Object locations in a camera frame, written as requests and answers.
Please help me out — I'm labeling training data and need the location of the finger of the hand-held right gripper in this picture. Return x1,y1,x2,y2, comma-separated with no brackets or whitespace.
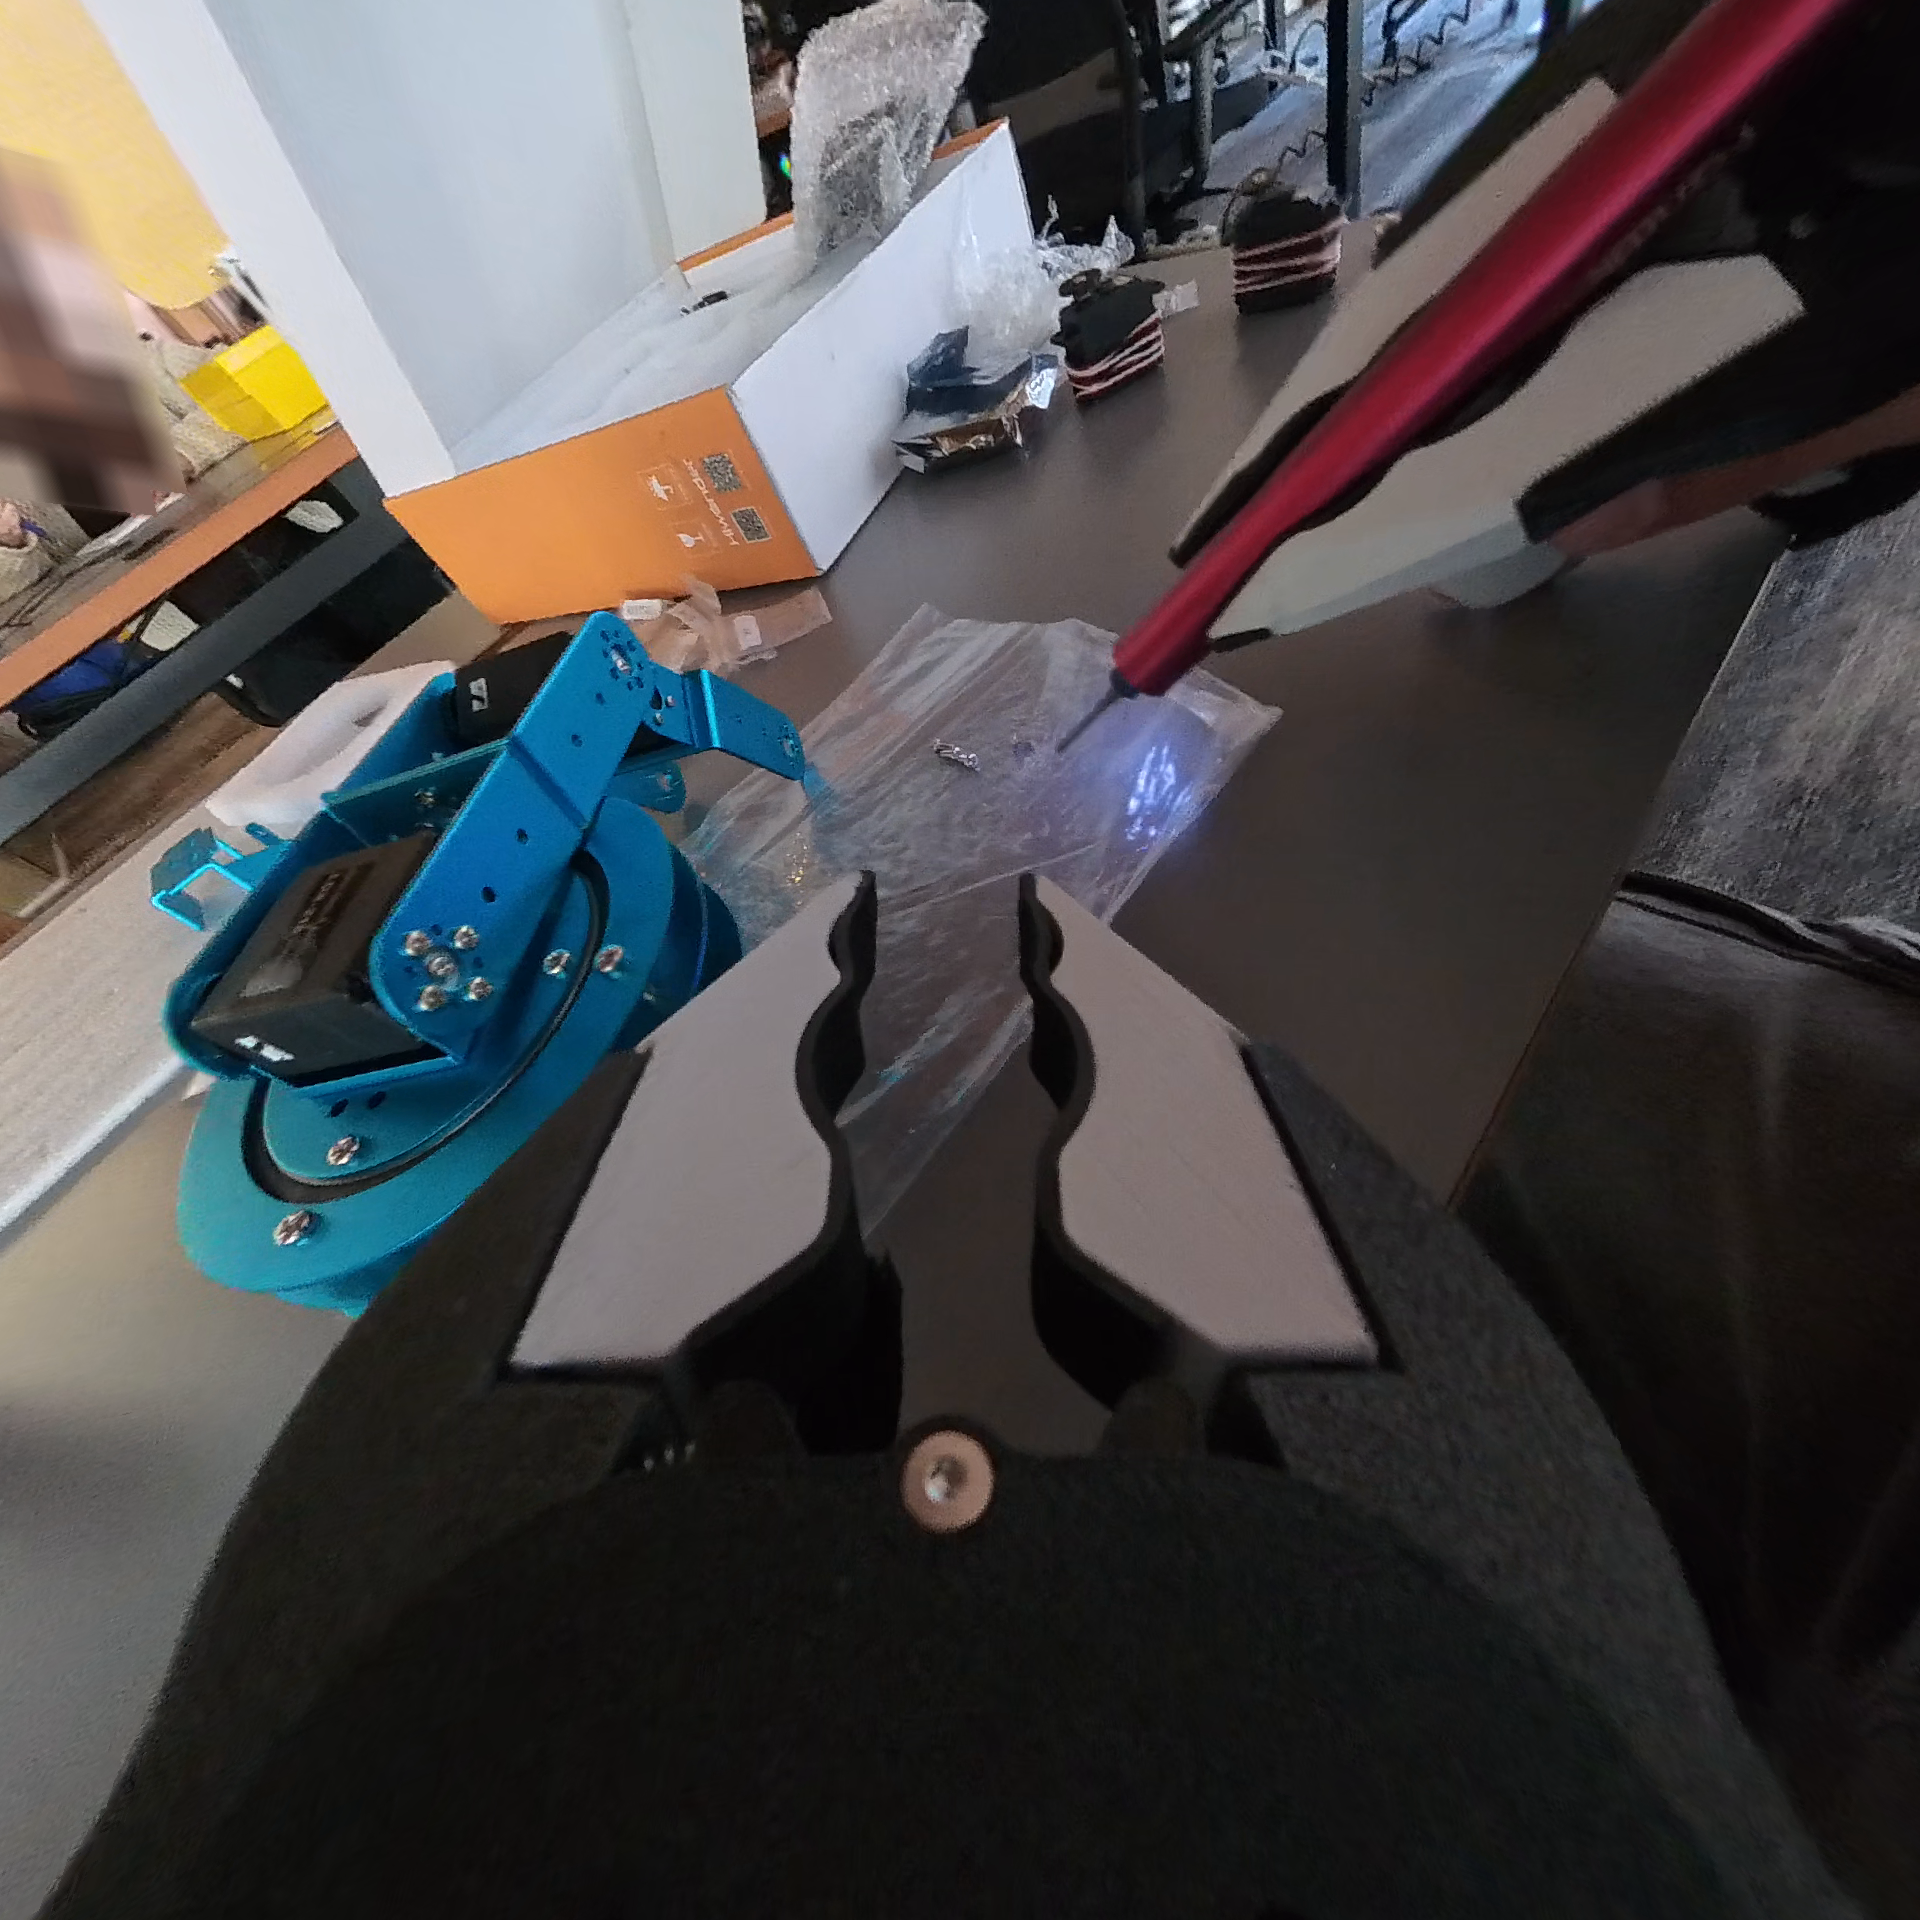
1207,247,1805,657
1168,80,1625,566

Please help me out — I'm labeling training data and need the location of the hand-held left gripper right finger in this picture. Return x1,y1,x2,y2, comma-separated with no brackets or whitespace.
1024,875,1377,1369

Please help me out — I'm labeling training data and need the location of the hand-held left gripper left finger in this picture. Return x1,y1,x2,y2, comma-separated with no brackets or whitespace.
506,875,875,1369

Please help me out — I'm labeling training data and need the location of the red electric screwdriver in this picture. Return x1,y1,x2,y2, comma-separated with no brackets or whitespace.
1052,0,1868,754

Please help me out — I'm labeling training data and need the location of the blue toy robot arm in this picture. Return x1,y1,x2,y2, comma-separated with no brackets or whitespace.
149,612,814,1326

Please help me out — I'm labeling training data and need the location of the grey desk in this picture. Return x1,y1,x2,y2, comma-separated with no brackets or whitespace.
0,226,1803,1920

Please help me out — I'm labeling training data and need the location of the person's right hand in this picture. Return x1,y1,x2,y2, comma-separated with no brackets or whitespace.
1557,473,1783,564

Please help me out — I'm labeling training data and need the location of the clear plastic bag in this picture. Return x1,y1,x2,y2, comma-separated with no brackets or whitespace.
700,605,1288,1251

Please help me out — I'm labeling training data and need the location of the person's dark clothed body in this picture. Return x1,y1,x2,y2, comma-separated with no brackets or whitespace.
1460,883,1920,1920

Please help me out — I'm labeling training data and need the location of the pile of small screw bags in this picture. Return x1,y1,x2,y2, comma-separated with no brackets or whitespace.
618,574,835,680

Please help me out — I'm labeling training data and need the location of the bubble wrap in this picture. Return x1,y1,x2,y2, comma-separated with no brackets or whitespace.
782,0,994,262

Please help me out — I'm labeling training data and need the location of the white orange cardboard box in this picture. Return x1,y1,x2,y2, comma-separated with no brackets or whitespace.
81,0,1039,626

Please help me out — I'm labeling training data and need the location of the wooden edged table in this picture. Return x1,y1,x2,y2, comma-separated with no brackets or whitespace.
0,428,408,846

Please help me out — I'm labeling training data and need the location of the yellow box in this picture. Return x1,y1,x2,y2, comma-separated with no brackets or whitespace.
177,319,331,443

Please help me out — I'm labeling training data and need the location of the black servo striped cable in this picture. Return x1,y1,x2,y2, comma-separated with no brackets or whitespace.
1052,268,1174,408
1228,183,1347,317

